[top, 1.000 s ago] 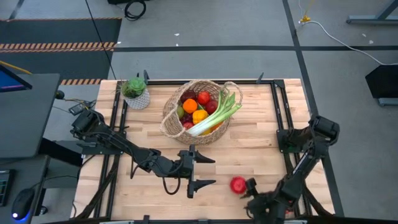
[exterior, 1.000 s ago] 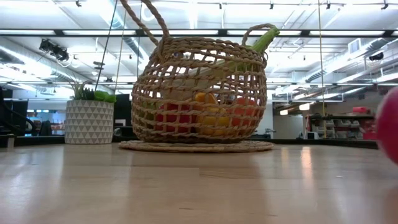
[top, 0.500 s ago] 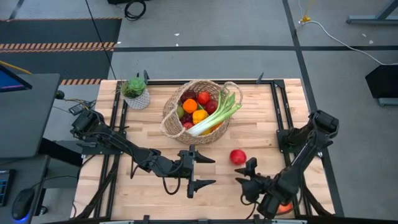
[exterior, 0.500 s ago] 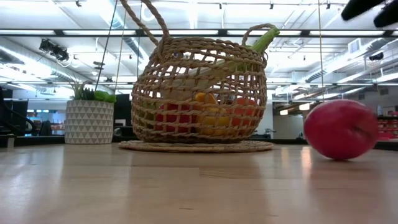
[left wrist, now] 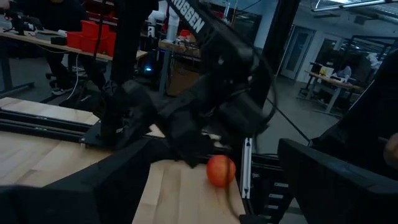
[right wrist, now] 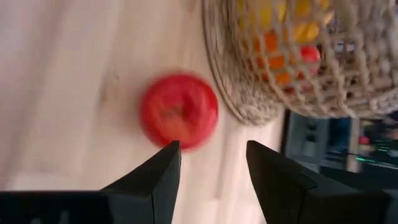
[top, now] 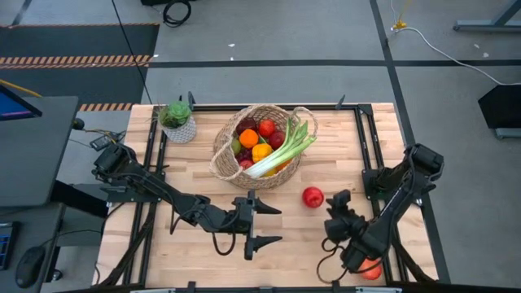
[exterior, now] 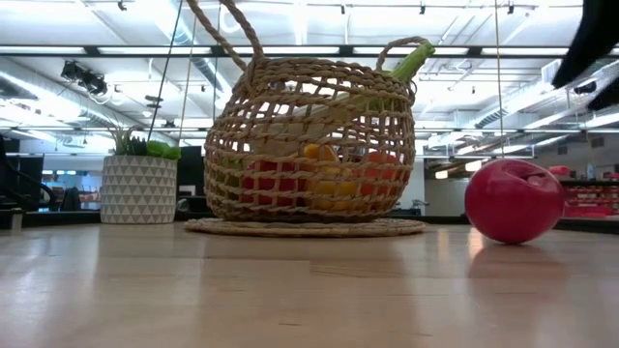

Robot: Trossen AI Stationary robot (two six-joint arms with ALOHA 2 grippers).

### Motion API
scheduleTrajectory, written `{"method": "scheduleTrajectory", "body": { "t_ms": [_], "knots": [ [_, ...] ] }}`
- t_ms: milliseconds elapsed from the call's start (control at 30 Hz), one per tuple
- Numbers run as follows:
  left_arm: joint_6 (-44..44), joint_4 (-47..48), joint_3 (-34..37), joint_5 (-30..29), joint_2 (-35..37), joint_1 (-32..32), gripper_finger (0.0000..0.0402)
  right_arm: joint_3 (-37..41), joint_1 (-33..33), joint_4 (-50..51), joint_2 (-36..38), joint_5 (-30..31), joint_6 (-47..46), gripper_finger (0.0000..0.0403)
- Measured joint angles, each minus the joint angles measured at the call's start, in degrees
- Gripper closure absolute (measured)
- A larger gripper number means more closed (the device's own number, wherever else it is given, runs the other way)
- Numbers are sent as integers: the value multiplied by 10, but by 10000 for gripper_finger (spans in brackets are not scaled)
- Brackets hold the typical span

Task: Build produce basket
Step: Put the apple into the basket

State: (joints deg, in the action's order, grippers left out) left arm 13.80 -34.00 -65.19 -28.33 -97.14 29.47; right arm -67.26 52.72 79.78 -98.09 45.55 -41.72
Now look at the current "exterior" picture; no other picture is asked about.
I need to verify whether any crimson glossy apple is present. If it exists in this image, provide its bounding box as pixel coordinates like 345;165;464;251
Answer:
463;158;567;246

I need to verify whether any orange fruit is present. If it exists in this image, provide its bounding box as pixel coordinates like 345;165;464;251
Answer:
352;151;400;196

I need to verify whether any woven wicker basket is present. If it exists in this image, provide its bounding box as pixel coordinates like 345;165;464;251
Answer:
185;0;431;224

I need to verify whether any black ceiling device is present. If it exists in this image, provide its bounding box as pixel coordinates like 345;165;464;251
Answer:
573;80;600;96

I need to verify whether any shelving with red bins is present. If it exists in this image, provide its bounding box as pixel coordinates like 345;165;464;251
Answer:
550;163;619;218

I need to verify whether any yellow lemon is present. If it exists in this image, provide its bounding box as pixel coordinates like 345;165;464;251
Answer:
304;165;360;210

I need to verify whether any round woven mat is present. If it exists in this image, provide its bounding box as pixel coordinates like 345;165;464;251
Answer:
183;217;427;239

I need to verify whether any red round fruit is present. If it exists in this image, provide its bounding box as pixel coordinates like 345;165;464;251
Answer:
240;159;306;207

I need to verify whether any green pear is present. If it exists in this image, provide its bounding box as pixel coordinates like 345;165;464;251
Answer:
224;158;251;189

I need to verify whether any succulent in white patterned pot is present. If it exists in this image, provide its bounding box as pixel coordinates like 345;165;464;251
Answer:
100;126;183;225

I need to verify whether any black ceiling spotlight fixture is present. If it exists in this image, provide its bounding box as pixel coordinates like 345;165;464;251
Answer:
60;60;108;97

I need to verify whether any long thin black cable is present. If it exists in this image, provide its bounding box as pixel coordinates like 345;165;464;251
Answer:
146;0;185;142

